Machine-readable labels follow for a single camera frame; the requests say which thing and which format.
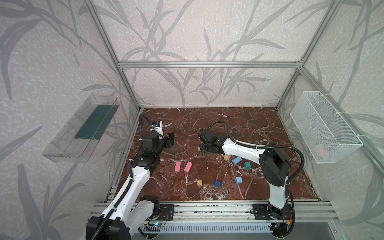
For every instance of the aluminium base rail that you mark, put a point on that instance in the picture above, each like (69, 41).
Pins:
(243, 212)

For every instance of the teal cube block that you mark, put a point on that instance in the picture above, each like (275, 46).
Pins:
(247, 165)

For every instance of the clear plastic wall tray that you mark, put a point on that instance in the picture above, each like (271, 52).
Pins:
(78, 139)

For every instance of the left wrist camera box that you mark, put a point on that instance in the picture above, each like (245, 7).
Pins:
(157, 126)

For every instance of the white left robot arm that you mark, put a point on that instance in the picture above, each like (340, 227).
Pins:
(124, 215)

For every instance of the white wire mesh basket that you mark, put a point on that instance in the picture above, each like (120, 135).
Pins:
(320, 123)

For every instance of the aluminium enclosure frame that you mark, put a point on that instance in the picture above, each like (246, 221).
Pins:
(346, 59)

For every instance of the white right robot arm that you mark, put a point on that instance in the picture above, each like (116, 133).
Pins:
(274, 164)

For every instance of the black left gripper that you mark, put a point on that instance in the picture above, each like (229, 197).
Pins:
(167, 141)

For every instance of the light blue long block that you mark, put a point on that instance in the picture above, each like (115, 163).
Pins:
(237, 160)

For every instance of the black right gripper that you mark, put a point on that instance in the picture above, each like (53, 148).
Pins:
(205, 146)

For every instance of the pink block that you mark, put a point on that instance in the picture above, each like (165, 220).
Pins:
(178, 166)
(188, 167)

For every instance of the pink object in basket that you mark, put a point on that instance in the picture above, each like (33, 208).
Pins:
(321, 151)

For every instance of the light blue cube block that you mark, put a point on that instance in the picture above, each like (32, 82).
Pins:
(239, 180)

